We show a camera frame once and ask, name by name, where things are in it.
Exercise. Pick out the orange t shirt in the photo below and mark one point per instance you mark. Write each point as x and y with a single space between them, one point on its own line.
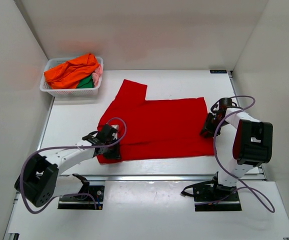
69 74

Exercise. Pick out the white plastic basket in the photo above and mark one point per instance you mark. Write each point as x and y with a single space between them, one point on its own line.
66 93

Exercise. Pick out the green t shirt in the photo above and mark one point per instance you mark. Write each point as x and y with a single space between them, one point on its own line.
86 83

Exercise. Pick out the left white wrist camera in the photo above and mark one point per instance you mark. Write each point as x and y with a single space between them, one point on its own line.
115 131

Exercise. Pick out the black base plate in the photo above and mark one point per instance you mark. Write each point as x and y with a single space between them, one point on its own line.
208 199
84 202

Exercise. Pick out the blue table label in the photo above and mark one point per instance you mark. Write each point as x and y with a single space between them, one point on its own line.
218 71

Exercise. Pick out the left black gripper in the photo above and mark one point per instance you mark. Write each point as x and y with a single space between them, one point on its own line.
115 154

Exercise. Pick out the pink t shirt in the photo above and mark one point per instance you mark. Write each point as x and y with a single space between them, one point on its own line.
96 75

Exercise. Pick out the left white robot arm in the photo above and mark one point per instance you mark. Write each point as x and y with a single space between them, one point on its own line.
42 175

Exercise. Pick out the red t shirt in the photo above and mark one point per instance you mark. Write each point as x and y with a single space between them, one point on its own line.
157 129

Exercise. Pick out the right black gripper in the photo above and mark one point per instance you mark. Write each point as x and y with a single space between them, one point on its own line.
210 132

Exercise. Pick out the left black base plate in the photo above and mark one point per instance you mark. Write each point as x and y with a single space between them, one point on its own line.
84 202

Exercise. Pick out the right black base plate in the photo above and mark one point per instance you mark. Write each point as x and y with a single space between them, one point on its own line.
208 199

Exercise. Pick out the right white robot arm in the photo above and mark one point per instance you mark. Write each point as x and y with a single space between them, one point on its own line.
252 147

